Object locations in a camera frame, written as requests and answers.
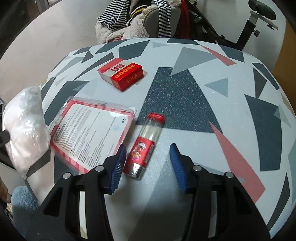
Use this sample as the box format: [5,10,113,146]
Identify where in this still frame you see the white fleece garment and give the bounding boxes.
[95,1,183,44]

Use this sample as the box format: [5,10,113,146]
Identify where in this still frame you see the chair under clothes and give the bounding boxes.
[143,7,181,38]

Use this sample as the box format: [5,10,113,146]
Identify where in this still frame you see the grey fleece right forearm sleeve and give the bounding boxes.
[11,186,39,237]

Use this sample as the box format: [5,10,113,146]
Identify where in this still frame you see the red lighter tube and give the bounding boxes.
[123,113,165,180]

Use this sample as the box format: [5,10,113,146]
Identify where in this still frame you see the pink blister card package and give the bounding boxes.
[51,96,137,174]

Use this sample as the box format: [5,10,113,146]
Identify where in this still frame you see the red cigarette pack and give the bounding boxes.
[97,58,144,91]

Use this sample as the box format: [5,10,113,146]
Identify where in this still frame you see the geometric pattern tablecloth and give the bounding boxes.
[24,37,296,239]

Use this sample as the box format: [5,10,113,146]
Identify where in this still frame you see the striped black white shirt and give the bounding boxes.
[96,1,171,34]

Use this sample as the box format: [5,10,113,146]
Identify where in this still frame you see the black exercise bike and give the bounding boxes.
[185,1,278,51]

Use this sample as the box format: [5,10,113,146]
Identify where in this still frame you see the wooden door panel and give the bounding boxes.
[272,21,296,93]

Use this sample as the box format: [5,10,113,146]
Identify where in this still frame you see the clear bag white cotton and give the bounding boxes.
[2,86,50,179]

